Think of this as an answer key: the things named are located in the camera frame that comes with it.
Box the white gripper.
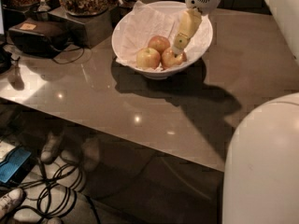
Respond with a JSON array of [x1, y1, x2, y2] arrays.
[[172, 0, 221, 55]]

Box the red-yellow apple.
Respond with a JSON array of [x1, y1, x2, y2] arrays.
[[161, 48, 187, 69], [148, 35, 170, 54]]

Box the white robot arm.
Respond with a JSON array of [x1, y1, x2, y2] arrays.
[[172, 0, 299, 224]]

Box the left yellow apple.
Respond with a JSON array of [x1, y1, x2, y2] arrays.
[[136, 48, 161, 69]]

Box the white bowl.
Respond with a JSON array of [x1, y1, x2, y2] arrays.
[[112, 1, 213, 79]]

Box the white paper liner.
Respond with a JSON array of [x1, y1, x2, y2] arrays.
[[112, 1, 213, 79]]

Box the grey metal stand box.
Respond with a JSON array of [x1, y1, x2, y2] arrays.
[[49, 7, 113, 49]]

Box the black device with label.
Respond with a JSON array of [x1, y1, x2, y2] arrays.
[[8, 19, 70, 58]]

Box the metal scoop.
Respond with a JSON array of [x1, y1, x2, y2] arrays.
[[37, 0, 50, 12]]

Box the white shoe under table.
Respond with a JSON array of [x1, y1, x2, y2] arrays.
[[40, 132, 64, 164], [61, 136, 101, 172]]

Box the blue foot pedal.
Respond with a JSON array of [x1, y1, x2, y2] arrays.
[[0, 147, 31, 184]]

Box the white shoe bottom left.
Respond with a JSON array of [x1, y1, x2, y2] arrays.
[[0, 189, 24, 219]]

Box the black cable on table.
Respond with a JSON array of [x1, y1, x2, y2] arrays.
[[50, 45, 86, 65]]

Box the black cables on floor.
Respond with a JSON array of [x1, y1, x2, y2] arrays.
[[12, 161, 101, 224]]

